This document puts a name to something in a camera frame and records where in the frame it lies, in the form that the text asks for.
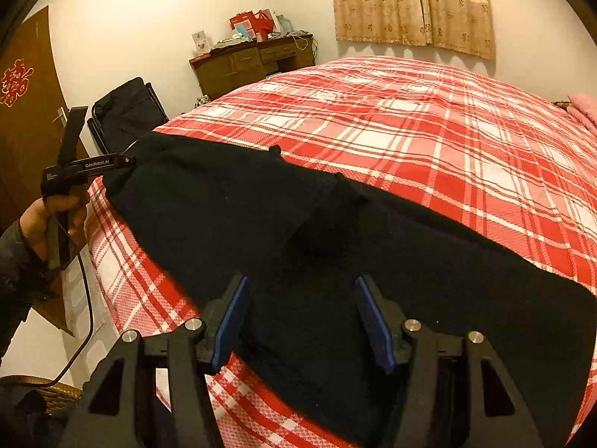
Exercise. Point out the wicker basket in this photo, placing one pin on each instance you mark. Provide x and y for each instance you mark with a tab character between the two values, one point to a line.
57	396

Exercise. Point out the red plaid bed cover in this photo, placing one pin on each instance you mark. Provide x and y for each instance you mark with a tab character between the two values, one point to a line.
504	162

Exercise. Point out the black folding chair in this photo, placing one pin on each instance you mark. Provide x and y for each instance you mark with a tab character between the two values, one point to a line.
124	115

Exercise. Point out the brown wooden desk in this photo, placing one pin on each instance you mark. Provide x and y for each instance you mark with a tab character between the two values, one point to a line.
223	70

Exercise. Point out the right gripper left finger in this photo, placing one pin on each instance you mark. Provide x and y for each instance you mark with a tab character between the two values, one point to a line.
151	391

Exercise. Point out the red gift bag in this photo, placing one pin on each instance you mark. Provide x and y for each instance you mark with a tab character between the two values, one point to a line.
256	25

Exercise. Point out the white greeting card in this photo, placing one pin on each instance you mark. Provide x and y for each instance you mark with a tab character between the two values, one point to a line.
202	43

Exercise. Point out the person left hand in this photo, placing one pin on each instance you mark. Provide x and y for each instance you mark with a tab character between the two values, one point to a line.
35	222

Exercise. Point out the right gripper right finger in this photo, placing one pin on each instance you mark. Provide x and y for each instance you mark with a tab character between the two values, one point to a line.
457	391

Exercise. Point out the brown wooden door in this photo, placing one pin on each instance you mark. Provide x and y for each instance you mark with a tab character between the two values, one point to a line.
30	127

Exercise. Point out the pink folded blanket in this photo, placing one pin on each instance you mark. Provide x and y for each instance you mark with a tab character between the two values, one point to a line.
583	107

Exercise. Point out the beige window curtain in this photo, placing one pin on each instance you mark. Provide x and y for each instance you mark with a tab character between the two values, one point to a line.
463	26

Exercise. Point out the black pants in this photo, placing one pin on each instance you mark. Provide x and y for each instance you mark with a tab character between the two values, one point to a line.
205	211

